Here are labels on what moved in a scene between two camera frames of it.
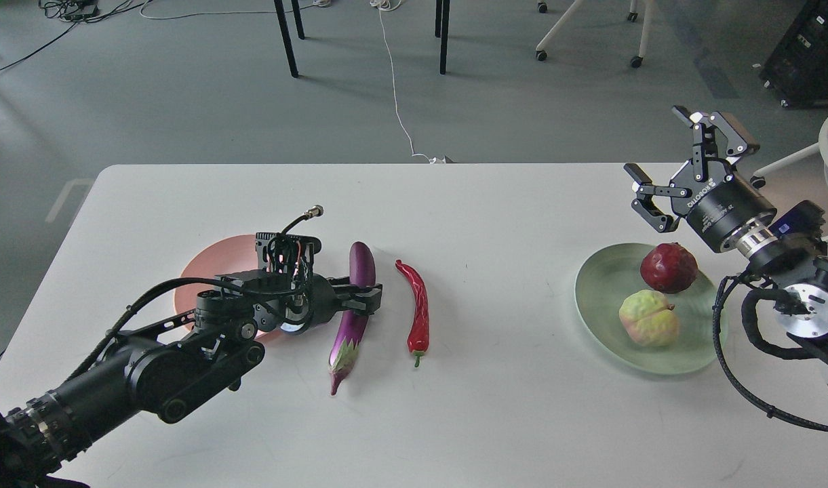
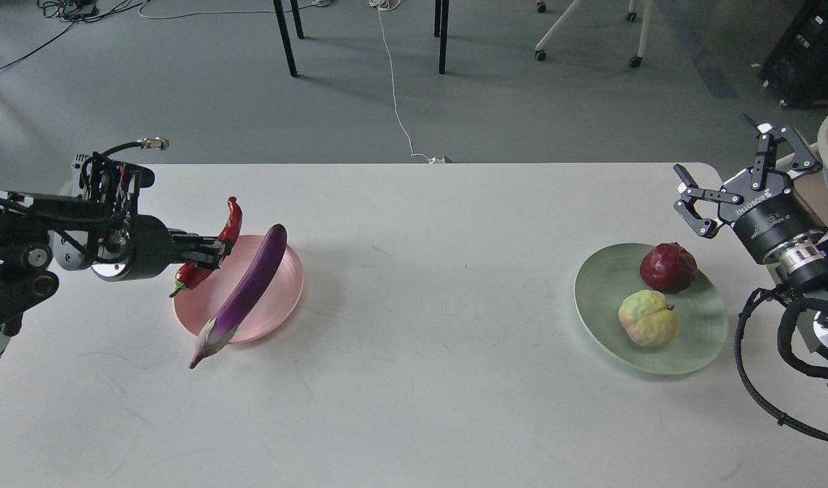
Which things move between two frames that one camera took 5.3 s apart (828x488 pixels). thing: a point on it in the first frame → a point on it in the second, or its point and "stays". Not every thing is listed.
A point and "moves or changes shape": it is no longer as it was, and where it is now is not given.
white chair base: (636, 61) stays
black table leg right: (445, 11) stays
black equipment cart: (801, 73) stays
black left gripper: (321, 303) → (153, 247)
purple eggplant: (345, 348) moves or changes shape
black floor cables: (75, 11) stays
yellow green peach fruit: (649, 318) stays
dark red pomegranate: (669, 268) stays
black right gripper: (725, 211) → (768, 215)
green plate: (605, 280) stays
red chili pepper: (418, 340) → (187, 274)
